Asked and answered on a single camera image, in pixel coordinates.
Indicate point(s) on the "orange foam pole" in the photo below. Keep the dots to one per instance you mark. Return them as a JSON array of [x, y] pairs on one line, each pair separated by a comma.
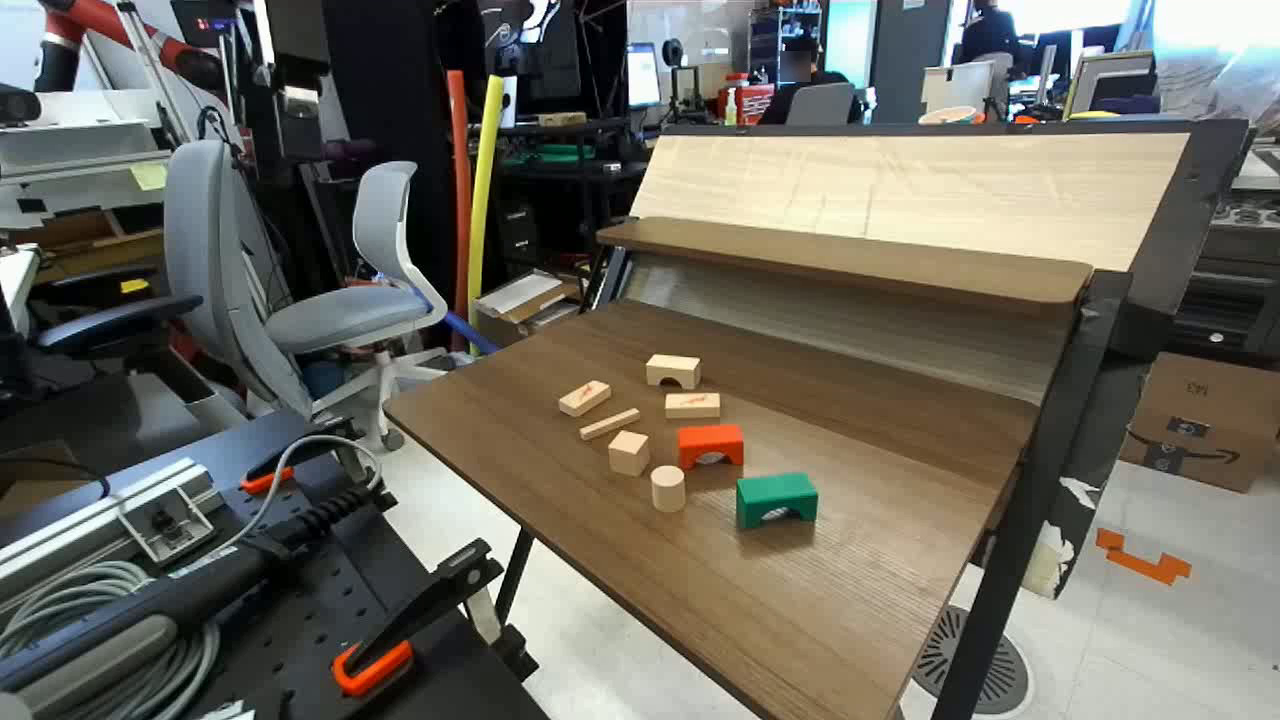
[[461, 186]]

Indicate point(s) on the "aluminium extrusion rail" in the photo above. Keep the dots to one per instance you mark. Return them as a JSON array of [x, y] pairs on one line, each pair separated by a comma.
[[80, 522]]

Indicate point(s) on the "grey background chair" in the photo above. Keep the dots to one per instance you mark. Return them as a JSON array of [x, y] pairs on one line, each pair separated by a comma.
[[821, 105]]

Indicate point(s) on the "light wood back panel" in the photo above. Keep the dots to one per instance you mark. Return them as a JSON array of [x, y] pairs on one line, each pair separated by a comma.
[[934, 186]]

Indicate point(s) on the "orange bracket on floor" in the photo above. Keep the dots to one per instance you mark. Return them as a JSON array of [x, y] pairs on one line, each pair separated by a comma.
[[1143, 562]]

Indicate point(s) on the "brown cardboard box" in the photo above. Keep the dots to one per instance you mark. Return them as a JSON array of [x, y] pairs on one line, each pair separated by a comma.
[[1201, 421]]

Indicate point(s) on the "thin wooden stick block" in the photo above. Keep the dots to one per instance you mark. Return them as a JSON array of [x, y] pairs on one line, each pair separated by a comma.
[[610, 424]]

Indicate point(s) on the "person in black shirt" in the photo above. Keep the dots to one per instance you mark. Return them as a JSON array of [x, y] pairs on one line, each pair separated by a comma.
[[802, 73]]

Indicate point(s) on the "black perforated workbench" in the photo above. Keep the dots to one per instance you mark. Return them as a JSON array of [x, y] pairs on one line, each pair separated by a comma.
[[332, 584]]

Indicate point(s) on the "stack of flat boxes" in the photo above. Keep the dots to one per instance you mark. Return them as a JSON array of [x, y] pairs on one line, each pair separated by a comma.
[[527, 300]]

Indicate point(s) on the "white machine with sticky note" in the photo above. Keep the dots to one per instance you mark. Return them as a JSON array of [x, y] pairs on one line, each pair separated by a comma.
[[65, 161]]

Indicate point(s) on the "white swivel chair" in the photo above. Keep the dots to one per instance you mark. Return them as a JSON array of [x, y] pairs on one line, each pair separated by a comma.
[[382, 240]]

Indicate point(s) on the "round floor drain grate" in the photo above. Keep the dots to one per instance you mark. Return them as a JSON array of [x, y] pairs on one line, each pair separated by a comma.
[[994, 666]]

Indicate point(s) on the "grey office chair with armrest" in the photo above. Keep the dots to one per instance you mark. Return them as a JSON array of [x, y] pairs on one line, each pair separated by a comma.
[[222, 265]]

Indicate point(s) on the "orange arch block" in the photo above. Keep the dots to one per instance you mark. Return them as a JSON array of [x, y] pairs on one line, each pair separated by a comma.
[[711, 438]]

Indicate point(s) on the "green arch block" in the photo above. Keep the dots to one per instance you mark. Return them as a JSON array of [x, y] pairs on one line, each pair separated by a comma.
[[778, 491]]

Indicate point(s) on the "yellow foam pole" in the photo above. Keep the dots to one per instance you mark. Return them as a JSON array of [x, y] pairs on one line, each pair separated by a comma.
[[483, 186]]

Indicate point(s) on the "wooden cylinder block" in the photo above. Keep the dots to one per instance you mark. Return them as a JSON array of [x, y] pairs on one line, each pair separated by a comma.
[[667, 491]]

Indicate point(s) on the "silver laptop screen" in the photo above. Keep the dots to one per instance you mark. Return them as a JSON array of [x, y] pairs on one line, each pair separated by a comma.
[[1112, 81]]

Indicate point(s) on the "wooden cube block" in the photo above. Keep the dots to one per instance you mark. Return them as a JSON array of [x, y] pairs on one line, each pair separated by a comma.
[[631, 455]]

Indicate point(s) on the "black metal desk frame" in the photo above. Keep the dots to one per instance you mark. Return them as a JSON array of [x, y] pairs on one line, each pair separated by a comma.
[[1055, 442]]

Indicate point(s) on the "wooden arch block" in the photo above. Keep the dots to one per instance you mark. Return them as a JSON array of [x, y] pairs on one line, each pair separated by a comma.
[[675, 362]]

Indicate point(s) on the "rectangular wooden block red writing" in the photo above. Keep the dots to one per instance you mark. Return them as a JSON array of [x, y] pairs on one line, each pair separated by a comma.
[[692, 404], [585, 398]]

